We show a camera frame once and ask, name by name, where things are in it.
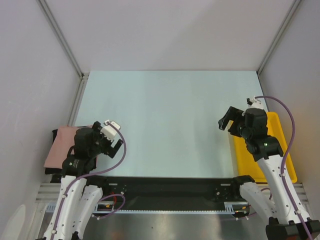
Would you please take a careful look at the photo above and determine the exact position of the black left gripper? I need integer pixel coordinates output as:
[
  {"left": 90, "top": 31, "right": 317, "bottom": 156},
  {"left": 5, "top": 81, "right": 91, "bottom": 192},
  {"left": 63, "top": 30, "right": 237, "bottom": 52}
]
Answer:
[{"left": 88, "top": 121, "right": 123, "bottom": 158}]

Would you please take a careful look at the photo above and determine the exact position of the pink t shirt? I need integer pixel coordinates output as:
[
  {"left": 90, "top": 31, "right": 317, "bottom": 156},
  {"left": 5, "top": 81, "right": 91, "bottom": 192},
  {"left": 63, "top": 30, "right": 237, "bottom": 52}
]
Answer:
[{"left": 44, "top": 126, "right": 84, "bottom": 169}]

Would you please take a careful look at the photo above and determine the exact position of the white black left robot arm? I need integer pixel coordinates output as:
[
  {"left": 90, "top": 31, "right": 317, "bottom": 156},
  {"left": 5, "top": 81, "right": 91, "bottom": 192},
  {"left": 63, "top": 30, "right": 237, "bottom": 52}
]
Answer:
[{"left": 42, "top": 120, "right": 127, "bottom": 240}]

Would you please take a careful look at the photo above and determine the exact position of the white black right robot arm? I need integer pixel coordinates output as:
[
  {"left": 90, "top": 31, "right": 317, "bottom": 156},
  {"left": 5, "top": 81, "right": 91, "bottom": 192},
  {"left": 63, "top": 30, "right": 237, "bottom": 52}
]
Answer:
[{"left": 218, "top": 106, "right": 320, "bottom": 240}]

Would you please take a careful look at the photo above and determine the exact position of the yellow plastic tray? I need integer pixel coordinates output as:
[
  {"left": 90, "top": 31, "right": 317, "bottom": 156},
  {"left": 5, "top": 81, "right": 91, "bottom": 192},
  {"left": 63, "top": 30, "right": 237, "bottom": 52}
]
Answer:
[{"left": 232, "top": 112, "right": 288, "bottom": 184}]

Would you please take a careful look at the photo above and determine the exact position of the folded black t shirt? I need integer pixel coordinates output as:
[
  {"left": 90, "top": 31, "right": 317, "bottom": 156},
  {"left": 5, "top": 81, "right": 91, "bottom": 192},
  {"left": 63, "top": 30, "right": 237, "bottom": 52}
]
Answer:
[{"left": 44, "top": 124, "right": 99, "bottom": 176}]

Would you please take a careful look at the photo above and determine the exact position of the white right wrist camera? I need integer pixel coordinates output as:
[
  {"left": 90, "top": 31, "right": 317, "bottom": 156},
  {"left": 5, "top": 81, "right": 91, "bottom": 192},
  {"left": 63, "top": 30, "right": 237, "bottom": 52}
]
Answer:
[{"left": 246, "top": 97, "right": 264, "bottom": 110}]

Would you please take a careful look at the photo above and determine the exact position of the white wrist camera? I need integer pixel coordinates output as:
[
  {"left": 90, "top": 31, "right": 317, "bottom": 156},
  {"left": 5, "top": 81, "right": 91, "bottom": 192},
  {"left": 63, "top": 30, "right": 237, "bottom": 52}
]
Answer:
[
  {"left": 246, "top": 97, "right": 264, "bottom": 110},
  {"left": 100, "top": 120, "right": 121, "bottom": 141}
]

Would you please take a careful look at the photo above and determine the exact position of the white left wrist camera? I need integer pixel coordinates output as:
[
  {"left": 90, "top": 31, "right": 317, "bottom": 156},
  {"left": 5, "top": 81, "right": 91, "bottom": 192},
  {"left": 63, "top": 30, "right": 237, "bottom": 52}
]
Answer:
[{"left": 100, "top": 120, "right": 121, "bottom": 141}]

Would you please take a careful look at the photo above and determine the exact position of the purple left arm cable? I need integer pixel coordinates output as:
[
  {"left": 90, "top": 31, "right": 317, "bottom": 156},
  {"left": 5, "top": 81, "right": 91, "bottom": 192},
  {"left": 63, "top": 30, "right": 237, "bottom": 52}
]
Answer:
[{"left": 51, "top": 121, "right": 127, "bottom": 240}]

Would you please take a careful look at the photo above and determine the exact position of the aluminium frame rail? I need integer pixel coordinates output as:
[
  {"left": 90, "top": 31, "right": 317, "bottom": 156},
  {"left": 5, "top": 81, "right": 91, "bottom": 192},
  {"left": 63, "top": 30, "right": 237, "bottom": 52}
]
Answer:
[{"left": 35, "top": 183, "right": 309, "bottom": 203}]

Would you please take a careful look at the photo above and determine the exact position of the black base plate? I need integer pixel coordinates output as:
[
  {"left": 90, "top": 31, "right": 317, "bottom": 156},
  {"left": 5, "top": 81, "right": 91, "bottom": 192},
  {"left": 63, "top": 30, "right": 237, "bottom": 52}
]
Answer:
[{"left": 87, "top": 175, "right": 254, "bottom": 210}]

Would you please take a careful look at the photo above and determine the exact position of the white slotted cable duct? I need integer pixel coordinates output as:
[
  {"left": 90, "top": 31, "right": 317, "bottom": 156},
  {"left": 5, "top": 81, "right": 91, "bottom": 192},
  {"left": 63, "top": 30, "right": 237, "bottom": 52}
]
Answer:
[{"left": 46, "top": 201, "right": 251, "bottom": 215}]

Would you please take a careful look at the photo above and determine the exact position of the right aluminium corner post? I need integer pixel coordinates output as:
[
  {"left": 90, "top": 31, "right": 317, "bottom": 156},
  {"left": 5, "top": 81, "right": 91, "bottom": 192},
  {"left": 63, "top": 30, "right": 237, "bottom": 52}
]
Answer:
[{"left": 256, "top": 0, "right": 304, "bottom": 77}]

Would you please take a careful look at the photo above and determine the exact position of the aluminium corner post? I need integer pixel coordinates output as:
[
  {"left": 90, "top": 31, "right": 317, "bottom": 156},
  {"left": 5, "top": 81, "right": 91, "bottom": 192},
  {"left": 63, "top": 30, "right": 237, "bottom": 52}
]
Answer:
[
  {"left": 36, "top": 0, "right": 84, "bottom": 79},
  {"left": 256, "top": 0, "right": 304, "bottom": 77}
]

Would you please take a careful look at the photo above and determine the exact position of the left aluminium corner post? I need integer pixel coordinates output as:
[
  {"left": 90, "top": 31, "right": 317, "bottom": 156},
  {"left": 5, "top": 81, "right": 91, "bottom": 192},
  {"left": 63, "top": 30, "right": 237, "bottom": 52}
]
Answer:
[{"left": 36, "top": 0, "right": 84, "bottom": 79}]

